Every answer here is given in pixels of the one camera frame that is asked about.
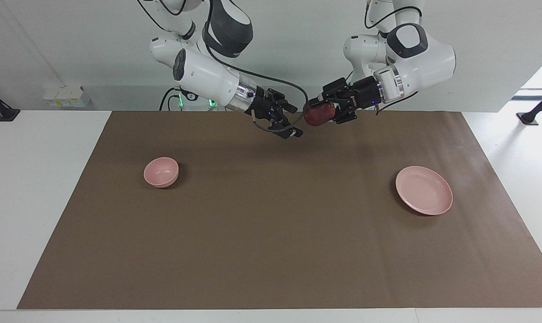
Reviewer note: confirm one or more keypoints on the pink plate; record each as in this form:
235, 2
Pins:
424, 190

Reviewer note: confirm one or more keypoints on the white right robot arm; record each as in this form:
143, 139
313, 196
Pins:
208, 76

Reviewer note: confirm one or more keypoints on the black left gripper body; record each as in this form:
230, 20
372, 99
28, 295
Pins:
366, 94

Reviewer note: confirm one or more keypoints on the white power strip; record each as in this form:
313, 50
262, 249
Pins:
67, 99

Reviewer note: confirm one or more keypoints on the pink bowl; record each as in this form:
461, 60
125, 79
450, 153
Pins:
161, 172

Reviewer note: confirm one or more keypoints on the dark red apple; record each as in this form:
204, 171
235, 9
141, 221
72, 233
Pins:
318, 116

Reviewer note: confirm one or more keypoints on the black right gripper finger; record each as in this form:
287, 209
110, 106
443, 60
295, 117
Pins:
283, 102
285, 128

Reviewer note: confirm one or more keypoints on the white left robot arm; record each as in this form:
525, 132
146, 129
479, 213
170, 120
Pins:
423, 58

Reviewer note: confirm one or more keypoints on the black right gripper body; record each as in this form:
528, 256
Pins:
263, 105

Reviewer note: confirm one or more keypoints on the black clamp stand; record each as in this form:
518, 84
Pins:
8, 115
527, 119

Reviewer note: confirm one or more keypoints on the brown table mat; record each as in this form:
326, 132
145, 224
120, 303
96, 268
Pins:
271, 233

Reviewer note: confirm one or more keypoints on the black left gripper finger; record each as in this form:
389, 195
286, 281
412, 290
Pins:
347, 113
338, 89

